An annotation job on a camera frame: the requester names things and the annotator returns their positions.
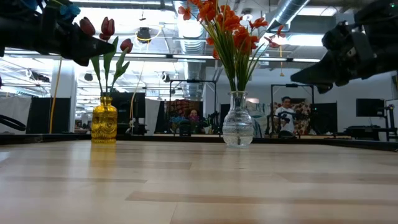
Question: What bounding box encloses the black aluminium table frame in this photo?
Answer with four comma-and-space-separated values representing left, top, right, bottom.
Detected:
0, 133, 398, 152

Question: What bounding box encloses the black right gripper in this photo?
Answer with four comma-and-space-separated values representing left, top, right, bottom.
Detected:
290, 30, 379, 95

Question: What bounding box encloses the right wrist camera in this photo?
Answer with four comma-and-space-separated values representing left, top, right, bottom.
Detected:
322, 21, 357, 54

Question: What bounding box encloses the corrugated silver duct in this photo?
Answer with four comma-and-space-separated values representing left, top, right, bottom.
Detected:
172, 0, 208, 100

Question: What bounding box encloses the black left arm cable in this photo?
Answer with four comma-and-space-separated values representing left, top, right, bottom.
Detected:
0, 114, 27, 132

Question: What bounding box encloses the black ceiling dome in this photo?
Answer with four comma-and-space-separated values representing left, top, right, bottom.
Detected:
136, 27, 152, 44

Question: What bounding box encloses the black camera stand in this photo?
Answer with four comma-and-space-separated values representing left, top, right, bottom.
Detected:
384, 104, 396, 129

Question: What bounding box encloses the large smooth silver duct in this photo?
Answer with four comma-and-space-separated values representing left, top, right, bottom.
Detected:
266, 0, 312, 32

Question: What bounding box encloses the white curtain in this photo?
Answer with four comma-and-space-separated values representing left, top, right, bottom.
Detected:
0, 96, 32, 133

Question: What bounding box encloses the black desk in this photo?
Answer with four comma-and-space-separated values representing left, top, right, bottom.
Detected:
345, 124, 398, 135

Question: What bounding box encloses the clear glass vase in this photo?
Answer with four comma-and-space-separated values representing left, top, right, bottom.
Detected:
222, 91, 255, 149

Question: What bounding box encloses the dark red artificial tulip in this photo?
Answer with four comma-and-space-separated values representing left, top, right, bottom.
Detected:
99, 17, 120, 98
108, 37, 134, 98
79, 17, 105, 98

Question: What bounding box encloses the yellow extension cord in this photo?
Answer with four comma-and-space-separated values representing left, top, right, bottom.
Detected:
49, 57, 63, 134

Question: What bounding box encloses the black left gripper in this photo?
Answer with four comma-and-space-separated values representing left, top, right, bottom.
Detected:
18, 18, 116, 67

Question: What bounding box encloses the red patterned cloth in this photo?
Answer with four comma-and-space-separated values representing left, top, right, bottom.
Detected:
166, 99, 203, 125

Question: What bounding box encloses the black computer monitor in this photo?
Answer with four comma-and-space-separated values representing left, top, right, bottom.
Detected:
356, 98, 386, 118

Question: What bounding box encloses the yellow glass vase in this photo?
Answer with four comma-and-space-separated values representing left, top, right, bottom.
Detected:
90, 95, 119, 144

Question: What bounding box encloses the thin yellow cable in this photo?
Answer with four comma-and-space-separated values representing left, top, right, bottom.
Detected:
129, 40, 150, 134

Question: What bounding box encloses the person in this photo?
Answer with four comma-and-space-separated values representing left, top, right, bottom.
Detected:
273, 96, 296, 138
188, 108, 201, 124

